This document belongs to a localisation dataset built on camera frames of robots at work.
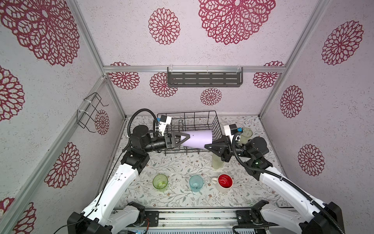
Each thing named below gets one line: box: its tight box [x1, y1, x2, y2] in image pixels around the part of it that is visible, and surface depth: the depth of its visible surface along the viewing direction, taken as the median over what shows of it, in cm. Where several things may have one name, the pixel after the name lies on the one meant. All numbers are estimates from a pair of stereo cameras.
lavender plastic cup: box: [181, 129, 213, 149], surface depth 59 cm
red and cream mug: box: [211, 173, 234, 194], surface depth 83 cm
